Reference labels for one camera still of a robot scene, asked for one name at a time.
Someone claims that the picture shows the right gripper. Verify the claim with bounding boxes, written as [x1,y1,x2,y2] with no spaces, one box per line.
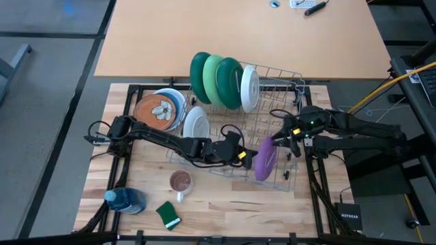
[270,105,337,159]

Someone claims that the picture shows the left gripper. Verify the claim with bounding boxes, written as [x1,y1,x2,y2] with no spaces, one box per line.
[205,131,259,172]

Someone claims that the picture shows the purple plate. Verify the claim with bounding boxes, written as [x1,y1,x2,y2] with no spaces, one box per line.
[253,135,279,182]

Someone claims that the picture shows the white plate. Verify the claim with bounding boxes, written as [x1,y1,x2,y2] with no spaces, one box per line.
[182,105,211,140]
[153,87,187,132]
[240,64,260,114]

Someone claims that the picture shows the dark green plate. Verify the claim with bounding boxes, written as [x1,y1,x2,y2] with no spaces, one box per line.
[215,56,245,111]
[189,51,213,105]

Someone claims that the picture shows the light green plate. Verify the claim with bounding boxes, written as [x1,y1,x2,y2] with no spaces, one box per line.
[202,54,225,108]

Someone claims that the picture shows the black plate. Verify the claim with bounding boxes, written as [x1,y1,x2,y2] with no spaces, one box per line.
[132,93,178,131]

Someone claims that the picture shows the white mug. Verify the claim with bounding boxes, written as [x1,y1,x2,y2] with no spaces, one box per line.
[169,169,195,203]

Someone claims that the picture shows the dark green sponge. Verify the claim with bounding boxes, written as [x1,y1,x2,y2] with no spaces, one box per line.
[155,200,183,231]

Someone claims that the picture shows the black side desk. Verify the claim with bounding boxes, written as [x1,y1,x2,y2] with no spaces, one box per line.
[390,37,436,191]

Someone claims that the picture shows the blue water bottle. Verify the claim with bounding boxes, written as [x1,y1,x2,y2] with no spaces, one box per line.
[104,186,148,215]

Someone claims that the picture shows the black marker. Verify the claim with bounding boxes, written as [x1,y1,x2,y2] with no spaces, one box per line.
[304,1,328,17]

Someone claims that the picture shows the white power strip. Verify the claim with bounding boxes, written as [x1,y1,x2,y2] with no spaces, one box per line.
[290,0,317,10]

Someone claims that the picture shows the black laptop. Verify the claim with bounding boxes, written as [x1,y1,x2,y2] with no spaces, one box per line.
[417,66,436,110]

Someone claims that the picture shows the light wooden desk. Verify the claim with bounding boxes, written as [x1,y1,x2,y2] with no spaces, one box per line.
[94,0,392,80]

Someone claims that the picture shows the grey metal stand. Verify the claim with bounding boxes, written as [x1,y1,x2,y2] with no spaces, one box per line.
[0,43,33,103]

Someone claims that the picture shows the grey wire dish rack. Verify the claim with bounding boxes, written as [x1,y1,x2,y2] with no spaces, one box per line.
[166,61,307,193]

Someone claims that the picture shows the white cable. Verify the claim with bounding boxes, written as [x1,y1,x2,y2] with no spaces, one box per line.
[337,100,413,118]

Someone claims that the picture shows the black Netgear switch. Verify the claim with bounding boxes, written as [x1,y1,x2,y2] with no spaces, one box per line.
[334,202,364,234]

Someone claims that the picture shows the black aluminium frame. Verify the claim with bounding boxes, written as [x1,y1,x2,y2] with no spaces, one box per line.
[73,83,355,245]

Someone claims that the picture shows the yellow cable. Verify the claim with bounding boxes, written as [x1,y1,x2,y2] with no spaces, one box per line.
[347,61,436,115]

